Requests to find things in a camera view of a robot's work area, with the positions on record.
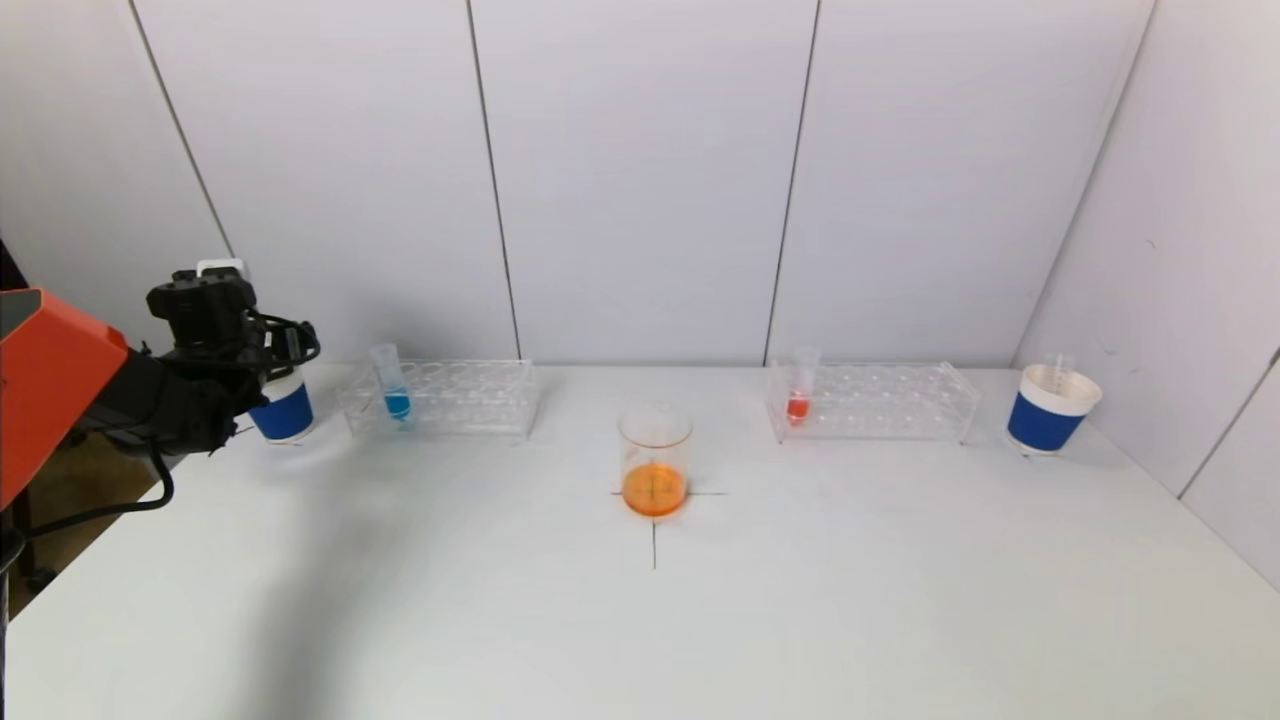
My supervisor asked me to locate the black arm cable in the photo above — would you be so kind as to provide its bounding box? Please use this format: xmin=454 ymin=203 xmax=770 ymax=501
xmin=25 ymin=440 xmax=176 ymax=541

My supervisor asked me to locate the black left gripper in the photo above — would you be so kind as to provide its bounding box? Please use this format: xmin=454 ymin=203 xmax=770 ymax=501
xmin=264 ymin=321 xmax=316 ymax=381

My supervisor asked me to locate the blue white paper cup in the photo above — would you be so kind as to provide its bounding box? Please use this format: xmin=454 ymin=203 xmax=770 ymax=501
xmin=248 ymin=365 xmax=316 ymax=445
xmin=1006 ymin=364 xmax=1104 ymax=457

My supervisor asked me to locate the black looped camera cable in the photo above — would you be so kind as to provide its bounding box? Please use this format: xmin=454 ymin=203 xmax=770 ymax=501
xmin=245 ymin=313 xmax=322 ymax=369

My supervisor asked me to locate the clear glass beaker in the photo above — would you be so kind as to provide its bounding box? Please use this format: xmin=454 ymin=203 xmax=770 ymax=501
xmin=617 ymin=402 xmax=694 ymax=519

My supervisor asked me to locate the clear acrylic test tube rack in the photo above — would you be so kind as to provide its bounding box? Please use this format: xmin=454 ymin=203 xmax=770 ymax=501
xmin=766 ymin=360 xmax=982 ymax=444
xmin=336 ymin=358 xmax=541 ymax=438

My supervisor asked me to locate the test tube with blue pigment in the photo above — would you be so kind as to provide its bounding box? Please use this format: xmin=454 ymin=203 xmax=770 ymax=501
xmin=370 ymin=343 xmax=413 ymax=422

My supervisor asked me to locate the black metal stand leg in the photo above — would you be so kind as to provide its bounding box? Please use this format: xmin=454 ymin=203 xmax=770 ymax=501
xmin=10 ymin=480 xmax=58 ymax=591

